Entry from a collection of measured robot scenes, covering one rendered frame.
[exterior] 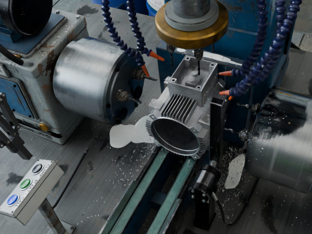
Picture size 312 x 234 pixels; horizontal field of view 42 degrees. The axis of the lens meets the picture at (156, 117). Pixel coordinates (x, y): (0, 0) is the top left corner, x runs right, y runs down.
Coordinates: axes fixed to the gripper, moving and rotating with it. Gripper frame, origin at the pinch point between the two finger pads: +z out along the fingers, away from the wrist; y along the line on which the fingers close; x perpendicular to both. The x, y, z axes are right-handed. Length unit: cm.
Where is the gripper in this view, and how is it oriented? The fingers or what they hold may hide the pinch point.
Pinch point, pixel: (19, 148)
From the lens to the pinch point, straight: 107.2
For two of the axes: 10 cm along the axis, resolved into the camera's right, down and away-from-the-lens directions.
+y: 4.5, -7.0, 5.5
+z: 4.4, 7.1, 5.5
